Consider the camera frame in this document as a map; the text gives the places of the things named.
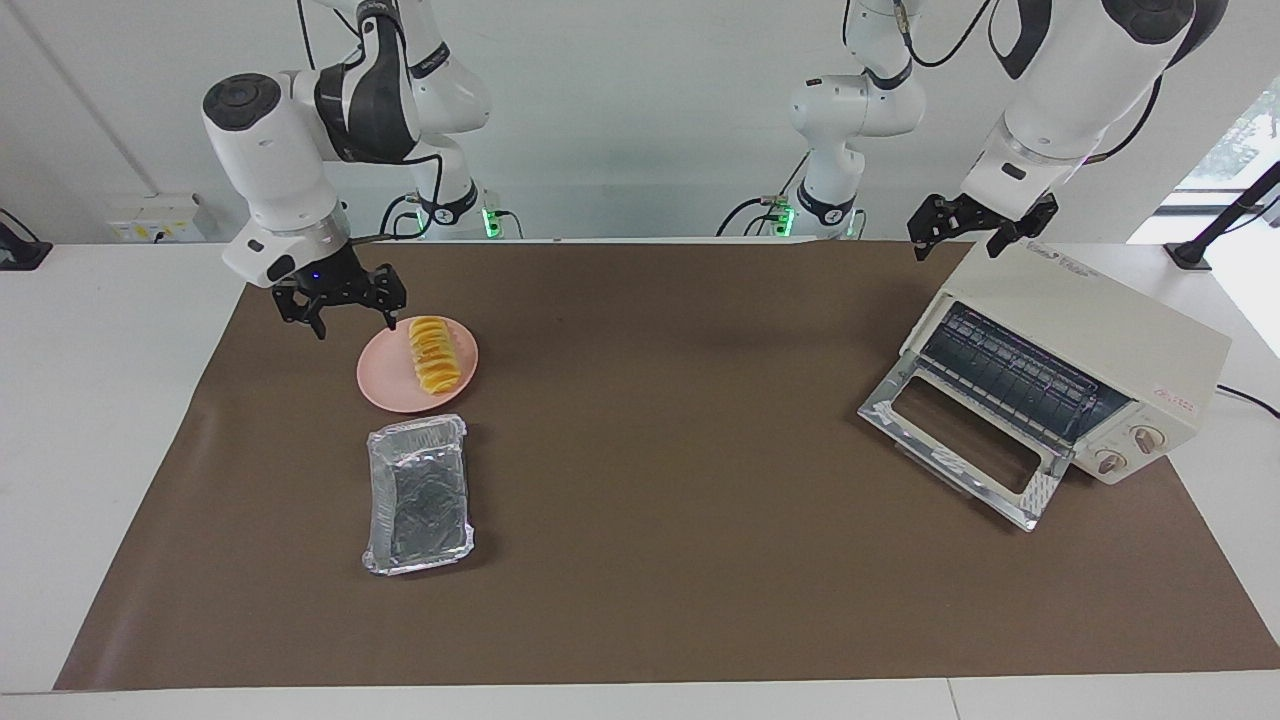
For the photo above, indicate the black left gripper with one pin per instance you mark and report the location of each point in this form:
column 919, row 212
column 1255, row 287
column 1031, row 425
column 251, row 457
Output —
column 995, row 208

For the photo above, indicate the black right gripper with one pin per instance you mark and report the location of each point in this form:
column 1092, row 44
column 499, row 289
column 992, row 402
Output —
column 325, row 280

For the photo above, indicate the yellow sliced bread loaf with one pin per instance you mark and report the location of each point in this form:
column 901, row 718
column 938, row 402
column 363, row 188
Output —
column 435, row 360

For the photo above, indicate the aluminium foil tray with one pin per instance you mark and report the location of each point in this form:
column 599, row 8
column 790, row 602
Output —
column 420, row 500

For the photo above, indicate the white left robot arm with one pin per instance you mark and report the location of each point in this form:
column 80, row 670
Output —
column 1080, row 80

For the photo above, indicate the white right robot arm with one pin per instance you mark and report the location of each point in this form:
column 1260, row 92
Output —
column 270, row 150

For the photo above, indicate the cream toaster oven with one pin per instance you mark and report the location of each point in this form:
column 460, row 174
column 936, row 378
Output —
column 1080, row 310

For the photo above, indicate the silver glass oven door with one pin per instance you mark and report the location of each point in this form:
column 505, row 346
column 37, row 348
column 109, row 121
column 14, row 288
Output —
column 940, row 458

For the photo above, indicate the cream oven knob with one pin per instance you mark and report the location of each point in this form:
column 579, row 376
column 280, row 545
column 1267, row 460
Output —
column 1110, row 461
column 1145, row 437

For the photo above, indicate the pink round plate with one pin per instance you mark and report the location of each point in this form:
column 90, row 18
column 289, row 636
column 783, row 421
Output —
column 385, row 380

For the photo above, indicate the bright window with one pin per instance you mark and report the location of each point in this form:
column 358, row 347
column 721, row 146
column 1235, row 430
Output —
column 1235, row 140

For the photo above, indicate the black table clamp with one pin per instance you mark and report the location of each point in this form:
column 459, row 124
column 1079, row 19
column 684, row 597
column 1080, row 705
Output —
column 20, row 255

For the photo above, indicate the brown table mat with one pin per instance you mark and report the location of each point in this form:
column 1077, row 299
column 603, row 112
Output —
column 700, row 560

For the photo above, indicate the white wall outlet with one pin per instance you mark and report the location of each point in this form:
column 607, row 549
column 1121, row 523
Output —
column 150, row 220

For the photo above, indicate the black camera stand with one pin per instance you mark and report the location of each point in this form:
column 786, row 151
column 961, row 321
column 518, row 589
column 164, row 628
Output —
column 1190, row 255

